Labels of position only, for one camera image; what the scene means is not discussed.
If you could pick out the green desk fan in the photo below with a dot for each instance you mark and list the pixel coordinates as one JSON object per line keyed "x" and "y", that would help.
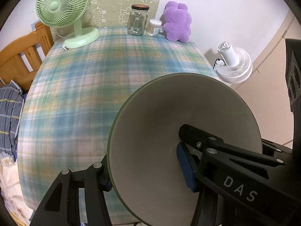
{"x": 55, "y": 6}

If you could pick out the purple plush toy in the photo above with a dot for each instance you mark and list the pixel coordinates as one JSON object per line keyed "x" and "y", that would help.
{"x": 176, "y": 21}

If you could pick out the wooden bed headboard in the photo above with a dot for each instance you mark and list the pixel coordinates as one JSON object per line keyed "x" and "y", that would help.
{"x": 14, "y": 58}

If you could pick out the grey plaid pillow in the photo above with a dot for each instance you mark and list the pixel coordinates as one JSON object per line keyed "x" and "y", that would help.
{"x": 9, "y": 113}

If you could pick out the cotton swab container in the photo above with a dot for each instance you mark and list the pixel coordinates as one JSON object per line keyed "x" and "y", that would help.
{"x": 154, "y": 27}

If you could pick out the plaid tablecloth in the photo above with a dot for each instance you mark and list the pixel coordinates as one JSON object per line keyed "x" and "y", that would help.
{"x": 82, "y": 87}

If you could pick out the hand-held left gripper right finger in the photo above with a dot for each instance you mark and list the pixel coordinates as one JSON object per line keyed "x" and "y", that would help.
{"x": 185, "y": 164}

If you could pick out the glass jar with dark lid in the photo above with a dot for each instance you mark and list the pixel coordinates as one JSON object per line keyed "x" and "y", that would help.
{"x": 137, "y": 21}

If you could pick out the white ruffled cloth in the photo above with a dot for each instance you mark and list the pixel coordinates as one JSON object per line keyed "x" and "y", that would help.
{"x": 11, "y": 188}

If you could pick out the beige door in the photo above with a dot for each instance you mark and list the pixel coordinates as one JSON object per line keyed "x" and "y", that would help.
{"x": 270, "y": 63}

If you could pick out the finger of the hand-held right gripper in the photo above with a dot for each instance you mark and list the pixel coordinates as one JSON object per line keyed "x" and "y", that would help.
{"x": 275, "y": 149}
{"x": 192, "y": 134}

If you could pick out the green floral ceramic bowl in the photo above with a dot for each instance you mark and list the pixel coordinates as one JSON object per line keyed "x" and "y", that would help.
{"x": 152, "y": 134}

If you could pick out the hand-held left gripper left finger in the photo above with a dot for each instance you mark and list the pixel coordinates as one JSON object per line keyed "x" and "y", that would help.
{"x": 94, "y": 176}

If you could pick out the white desk fan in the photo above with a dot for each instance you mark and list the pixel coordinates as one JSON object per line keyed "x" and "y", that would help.
{"x": 235, "y": 68}

